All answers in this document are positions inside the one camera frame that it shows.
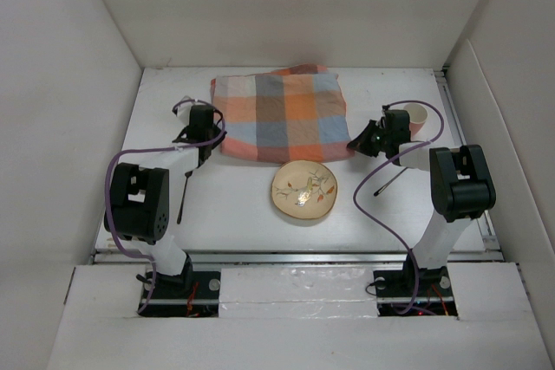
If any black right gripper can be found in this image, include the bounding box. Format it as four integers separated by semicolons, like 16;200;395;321
348;120;392;157

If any black metal fork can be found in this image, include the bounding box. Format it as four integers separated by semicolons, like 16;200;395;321
176;171;193;224

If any black metal spoon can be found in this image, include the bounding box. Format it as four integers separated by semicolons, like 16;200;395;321
373;167;408;197

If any pink ceramic mug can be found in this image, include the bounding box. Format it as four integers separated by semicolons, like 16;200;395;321
403;102;428;137

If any checkered orange blue cloth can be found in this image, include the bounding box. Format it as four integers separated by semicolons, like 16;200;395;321
211;64;354;164

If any beige bird pattern plate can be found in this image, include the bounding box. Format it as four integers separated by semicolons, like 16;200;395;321
271;160;338;220

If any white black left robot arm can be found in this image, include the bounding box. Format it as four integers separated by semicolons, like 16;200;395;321
104;99;226;298

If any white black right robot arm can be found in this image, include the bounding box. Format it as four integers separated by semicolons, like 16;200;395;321
347;106;496;296

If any aluminium front rail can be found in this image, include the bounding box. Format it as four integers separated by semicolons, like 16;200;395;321
89;250;505;264

